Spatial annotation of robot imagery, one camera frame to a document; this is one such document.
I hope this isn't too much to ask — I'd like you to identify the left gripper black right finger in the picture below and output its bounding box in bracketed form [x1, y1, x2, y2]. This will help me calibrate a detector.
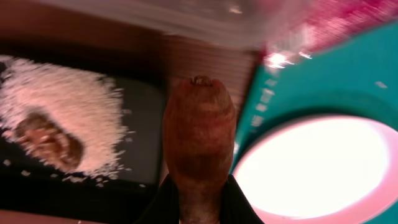
[220, 174, 264, 224]

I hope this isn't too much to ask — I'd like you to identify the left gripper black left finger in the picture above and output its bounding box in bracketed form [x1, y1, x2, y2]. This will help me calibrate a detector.
[134, 174, 180, 224]

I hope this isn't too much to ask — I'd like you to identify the white round plate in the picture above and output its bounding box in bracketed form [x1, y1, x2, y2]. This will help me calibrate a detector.
[233, 115, 397, 223]

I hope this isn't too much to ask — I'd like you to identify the brown carrot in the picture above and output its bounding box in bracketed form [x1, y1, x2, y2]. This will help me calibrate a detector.
[162, 76, 236, 223]

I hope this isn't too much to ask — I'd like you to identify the pile of white rice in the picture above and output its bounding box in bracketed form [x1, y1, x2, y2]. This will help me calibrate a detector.
[1, 55, 133, 187]

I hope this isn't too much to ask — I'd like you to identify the brown meat patty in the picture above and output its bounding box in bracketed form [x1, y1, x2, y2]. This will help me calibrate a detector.
[13, 113, 83, 173]

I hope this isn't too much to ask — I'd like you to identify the black plastic tray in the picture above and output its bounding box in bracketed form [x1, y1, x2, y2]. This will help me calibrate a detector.
[1, 40, 165, 223]

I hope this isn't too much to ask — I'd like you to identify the teal serving tray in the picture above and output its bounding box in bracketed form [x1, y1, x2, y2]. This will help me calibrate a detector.
[233, 23, 397, 172]

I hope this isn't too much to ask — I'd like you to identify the clear plastic storage bin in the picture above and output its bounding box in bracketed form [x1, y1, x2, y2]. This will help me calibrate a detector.
[30, 0, 312, 50]

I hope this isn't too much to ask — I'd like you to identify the red snack wrapper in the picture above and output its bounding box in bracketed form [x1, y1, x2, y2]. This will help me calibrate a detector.
[263, 0, 397, 70]

